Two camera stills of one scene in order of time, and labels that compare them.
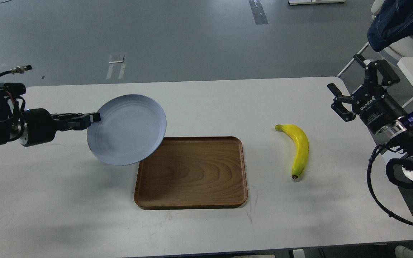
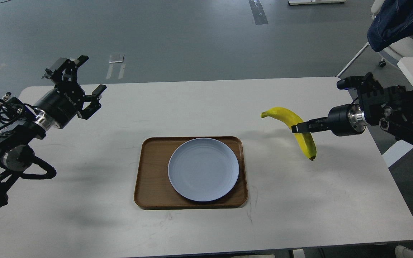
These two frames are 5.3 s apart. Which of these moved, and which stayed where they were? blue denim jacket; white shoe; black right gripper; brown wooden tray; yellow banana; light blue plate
Moved: light blue plate; yellow banana; black right gripper
Stayed: brown wooden tray; blue denim jacket; white shoe
